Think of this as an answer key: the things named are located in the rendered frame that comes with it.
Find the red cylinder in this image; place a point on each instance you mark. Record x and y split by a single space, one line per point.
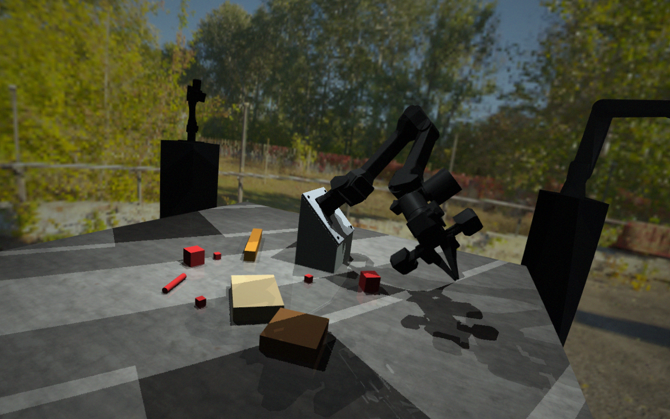
174 283

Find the orange rectangular block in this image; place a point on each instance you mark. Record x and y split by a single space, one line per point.
253 245

